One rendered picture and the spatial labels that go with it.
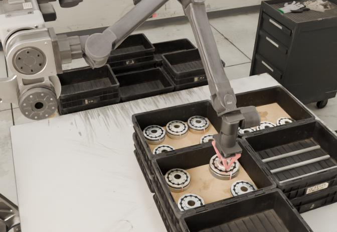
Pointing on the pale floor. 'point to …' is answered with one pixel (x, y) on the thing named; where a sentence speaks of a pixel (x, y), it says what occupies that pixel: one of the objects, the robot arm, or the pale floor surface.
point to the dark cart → (298, 48)
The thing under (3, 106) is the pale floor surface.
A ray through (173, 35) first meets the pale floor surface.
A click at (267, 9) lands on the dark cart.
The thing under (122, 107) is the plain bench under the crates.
